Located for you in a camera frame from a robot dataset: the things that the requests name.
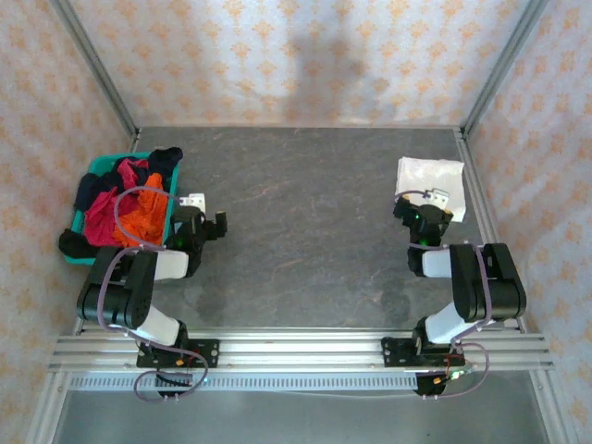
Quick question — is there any orange t-shirt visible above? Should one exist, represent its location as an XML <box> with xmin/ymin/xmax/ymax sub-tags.
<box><xmin>112</xmin><ymin>173</ymin><xmax>168</xmax><ymax>249</ymax></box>

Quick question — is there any white folded t-shirt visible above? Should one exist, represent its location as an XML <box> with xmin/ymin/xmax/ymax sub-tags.
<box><xmin>394</xmin><ymin>155</ymin><xmax>467</xmax><ymax>224</ymax></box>

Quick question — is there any navy blue t-shirt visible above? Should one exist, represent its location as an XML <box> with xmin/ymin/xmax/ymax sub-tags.
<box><xmin>146</xmin><ymin>146</ymin><xmax>185</xmax><ymax>179</ymax></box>
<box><xmin>74</xmin><ymin>170</ymin><xmax>119</xmax><ymax>212</ymax></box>

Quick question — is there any red t-shirt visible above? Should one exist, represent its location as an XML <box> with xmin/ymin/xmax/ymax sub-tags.
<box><xmin>82</xmin><ymin>158</ymin><xmax>152</xmax><ymax>247</ymax></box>

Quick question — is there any teal plastic basket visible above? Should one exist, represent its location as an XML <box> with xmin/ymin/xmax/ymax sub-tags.
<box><xmin>64</xmin><ymin>154</ymin><xmax>184</xmax><ymax>268</ymax></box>

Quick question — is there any black t-shirt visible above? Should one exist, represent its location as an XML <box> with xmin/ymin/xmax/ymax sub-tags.
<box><xmin>58</xmin><ymin>229</ymin><xmax>97</xmax><ymax>260</ymax></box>

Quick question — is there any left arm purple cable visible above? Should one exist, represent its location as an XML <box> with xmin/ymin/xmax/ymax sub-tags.
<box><xmin>96</xmin><ymin>187</ymin><xmax>209</xmax><ymax>403</ymax></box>

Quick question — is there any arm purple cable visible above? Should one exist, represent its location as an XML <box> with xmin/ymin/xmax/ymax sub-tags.
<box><xmin>392</xmin><ymin>189</ymin><xmax>491</xmax><ymax>401</ymax></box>
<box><xmin>96</xmin><ymin>187</ymin><xmax>209</xmax><ymax>403</ymax></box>

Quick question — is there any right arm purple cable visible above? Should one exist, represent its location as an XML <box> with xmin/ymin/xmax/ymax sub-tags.
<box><xmin>392</xmin><ymin>189</ymin><xmax>491</xmax><ymax>401</ymax></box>

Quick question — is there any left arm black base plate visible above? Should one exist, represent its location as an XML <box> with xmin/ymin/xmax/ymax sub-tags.
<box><xmin>136</xmin><ymin>339</ymin><xmax>220</xmax><ymax>370</ymax></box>

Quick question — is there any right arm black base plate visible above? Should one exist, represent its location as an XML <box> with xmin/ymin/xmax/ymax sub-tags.
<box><xmin>381</xmin><ymin>336</ymin><xmax>468</xmax><ymax>370</ymax></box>

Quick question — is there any aluminium mounting rail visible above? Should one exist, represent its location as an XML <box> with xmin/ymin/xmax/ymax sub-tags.
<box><xmin>50</xmin><ymin>328</ymin><xmax>555</xmax><ymax>372</ymax></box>

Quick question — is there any aluminium frame post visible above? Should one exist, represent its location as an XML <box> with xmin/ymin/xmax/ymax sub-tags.
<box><xmin>461</xmin><ymin>0</ymin><xmax>551</xmax><ymax>138</ymax></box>
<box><xmin>50</xmin><ymin>0</ymin><xmax>140</xmax><ymax>140</ymax></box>

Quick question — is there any slotted grey cable duct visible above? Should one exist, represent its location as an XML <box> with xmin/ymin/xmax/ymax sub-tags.
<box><xmin>68</xmin><ymin>374</ymin><xmax>420</xmax><ymax>393</ymax></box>

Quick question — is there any aluminium frame leg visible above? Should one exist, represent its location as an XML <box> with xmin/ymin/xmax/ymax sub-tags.
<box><xmin>529</xmin><ymin>369</ymin><xmax>568</xmax><ymax>444</ymax></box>
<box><xmin>30</xmin><ymin>369</ymin><xmax>70</xmax><ymax>444</ymax></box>

